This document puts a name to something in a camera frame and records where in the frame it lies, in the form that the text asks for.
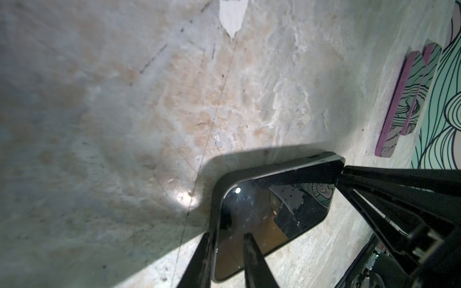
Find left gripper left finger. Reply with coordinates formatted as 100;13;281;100
177;232;212;288

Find black phone case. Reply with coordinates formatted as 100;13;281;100
210;152;345;283

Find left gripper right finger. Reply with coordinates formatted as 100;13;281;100
243;233;279;288

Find purple-edged black smartphone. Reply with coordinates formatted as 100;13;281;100
375;43;443;158

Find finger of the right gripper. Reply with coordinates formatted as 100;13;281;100
336;166;461;288

